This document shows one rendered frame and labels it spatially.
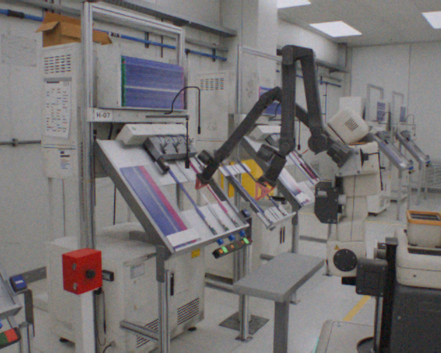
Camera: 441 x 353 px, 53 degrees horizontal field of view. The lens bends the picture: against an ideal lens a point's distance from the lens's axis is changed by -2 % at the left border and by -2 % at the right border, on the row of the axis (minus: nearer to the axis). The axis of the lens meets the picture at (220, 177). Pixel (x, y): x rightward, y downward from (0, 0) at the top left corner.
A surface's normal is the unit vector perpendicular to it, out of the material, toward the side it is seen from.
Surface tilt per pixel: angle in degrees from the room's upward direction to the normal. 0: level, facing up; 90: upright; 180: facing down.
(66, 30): 80
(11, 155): 90
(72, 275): 90
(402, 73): 90
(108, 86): 90
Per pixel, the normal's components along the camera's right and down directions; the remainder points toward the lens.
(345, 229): -0.33, 0.11
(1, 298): 0.62, -0.62
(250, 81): -0.55, 0.09
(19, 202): 0.83, 0.07
